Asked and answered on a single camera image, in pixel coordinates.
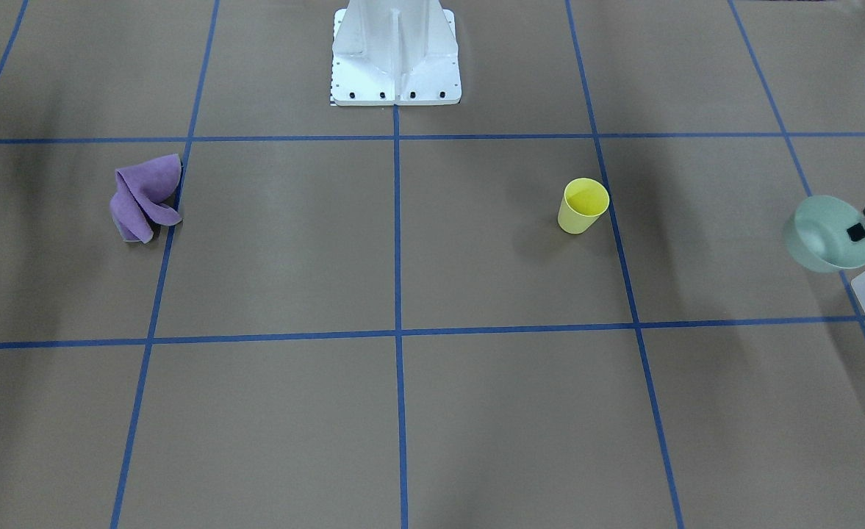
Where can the mint green bowl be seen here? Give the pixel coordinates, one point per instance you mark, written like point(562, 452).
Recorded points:
point(816, 235)

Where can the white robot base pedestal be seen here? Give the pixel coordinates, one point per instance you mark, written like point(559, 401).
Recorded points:
point(388, 53)

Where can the purple cloth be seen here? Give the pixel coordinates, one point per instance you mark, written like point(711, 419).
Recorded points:
point(140, 201)

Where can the yellow plastic cup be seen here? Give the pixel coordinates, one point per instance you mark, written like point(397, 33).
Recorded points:
point(584, 201)

